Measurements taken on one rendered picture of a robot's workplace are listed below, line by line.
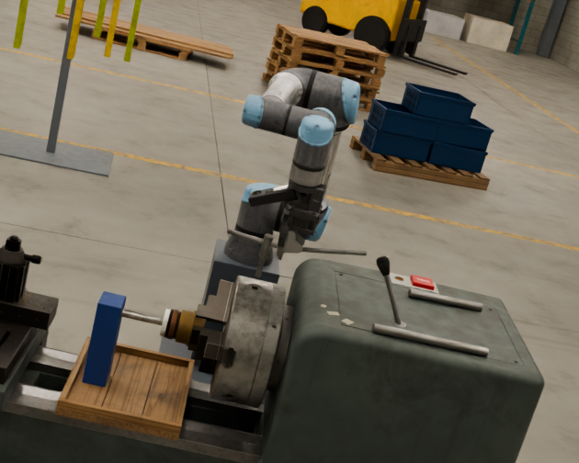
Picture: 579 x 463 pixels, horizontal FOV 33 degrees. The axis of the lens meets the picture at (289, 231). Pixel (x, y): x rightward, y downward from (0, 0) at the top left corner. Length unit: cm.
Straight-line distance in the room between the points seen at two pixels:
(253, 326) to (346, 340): 24
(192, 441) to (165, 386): 23
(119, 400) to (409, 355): 73
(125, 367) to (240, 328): 44
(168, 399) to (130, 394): 10
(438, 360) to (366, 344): 17
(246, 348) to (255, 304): 11
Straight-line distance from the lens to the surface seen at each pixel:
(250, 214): 287
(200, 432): 249
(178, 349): 309
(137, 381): 258
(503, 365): 233
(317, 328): 222
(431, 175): 937
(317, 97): 263
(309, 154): 218
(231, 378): 235
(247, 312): 233
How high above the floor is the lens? 213
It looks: 18 degrees down
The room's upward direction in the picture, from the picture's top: 15 degrees clockwise
